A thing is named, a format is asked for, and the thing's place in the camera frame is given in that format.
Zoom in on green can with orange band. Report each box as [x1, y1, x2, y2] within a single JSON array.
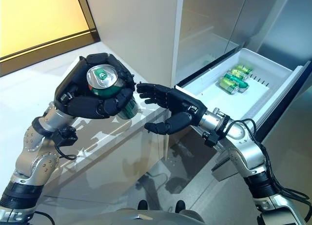
[[86, 63, 139, 120]]

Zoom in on white counter cabinet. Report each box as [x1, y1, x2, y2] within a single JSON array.
[[0, 39, 177, 225]]

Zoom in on silver robot torso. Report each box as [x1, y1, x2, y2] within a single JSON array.
[[96, 206, 204, 225]]

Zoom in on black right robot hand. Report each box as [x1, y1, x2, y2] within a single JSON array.
[[136, 82, 208, 135]]

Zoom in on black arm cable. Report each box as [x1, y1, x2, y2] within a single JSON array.
[[218, 119, 312, 211], [55, 144, 78, 162]]

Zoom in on tall white cabinet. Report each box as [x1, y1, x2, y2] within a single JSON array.
[[84, 0, 186, 86]]

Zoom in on stainless steel fridge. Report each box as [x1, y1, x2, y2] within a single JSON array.
[[179, 0, 277, 85]]

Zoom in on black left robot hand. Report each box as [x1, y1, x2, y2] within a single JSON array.
[[53, 52, 137, 120]]

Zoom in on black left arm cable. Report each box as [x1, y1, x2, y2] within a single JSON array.
[[55, 144, 78, 162]]

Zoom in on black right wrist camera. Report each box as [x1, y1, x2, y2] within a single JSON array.
[[203, 130, 221, 148]]

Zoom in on light green drink can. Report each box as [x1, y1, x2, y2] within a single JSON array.
[[237, 63, 254, 73], [230, 67, 248, 77]]

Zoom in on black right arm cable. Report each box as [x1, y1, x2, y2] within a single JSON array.
[[218, 119, 312, 211]]

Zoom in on dark green drink can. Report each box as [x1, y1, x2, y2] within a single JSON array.
[[223, 72, 250, 89]]

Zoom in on grey tall side panel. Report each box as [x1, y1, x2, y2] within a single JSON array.
[[240, 0, 312, 74]]

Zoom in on bottom fridge drawer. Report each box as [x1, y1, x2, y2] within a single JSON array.
[[167, 124, 215, 194]]

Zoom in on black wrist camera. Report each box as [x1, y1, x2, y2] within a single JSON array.
[[52, 126, 78, 147], [203, 130, 221, 148]]

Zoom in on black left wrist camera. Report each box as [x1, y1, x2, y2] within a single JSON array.
[[52, 126, 78, 147]]

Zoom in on fridge drawer with white bin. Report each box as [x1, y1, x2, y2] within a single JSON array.
[[175, 47, 312, 144]]

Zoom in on dark framed window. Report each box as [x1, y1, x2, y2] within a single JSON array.
[[0, 0, 99, 77]]

